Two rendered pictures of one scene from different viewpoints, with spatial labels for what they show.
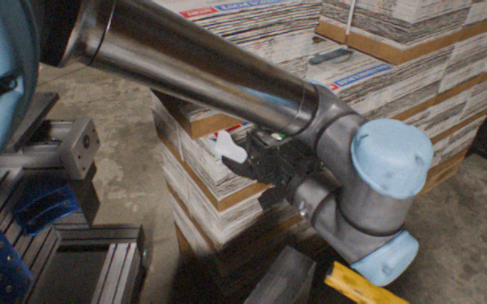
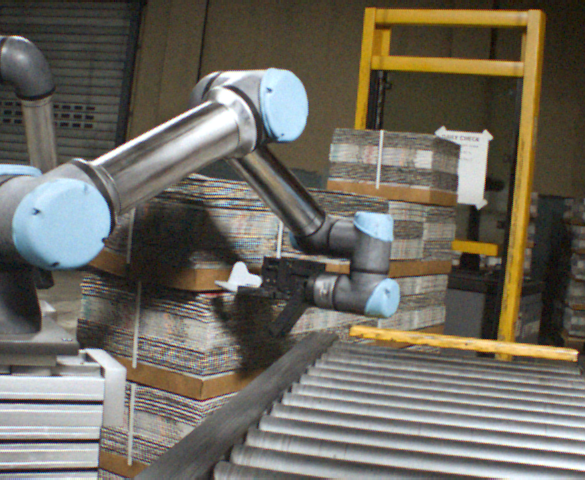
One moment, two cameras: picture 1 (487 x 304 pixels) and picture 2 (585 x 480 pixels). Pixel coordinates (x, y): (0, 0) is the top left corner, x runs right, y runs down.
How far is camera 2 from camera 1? 1.34 m
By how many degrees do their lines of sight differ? 43
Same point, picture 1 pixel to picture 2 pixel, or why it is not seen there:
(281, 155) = (295, 268)
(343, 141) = (346, 225)
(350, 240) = (362, 284)
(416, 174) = (388, 225)
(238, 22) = (235, 190)
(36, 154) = not seen: hidden behind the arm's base
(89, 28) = not seen: hidden behind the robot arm
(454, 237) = not seen: outside the picture
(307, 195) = (326, 279)
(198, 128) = (200, 278)
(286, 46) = (260, 223)
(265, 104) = (303, 200)
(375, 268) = (380, 293)
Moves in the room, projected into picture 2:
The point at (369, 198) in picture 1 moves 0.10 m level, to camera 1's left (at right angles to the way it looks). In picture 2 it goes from (369, 244) to (321, 240)
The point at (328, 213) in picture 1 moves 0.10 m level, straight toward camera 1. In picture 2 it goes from (343, 281) to (351, 287)
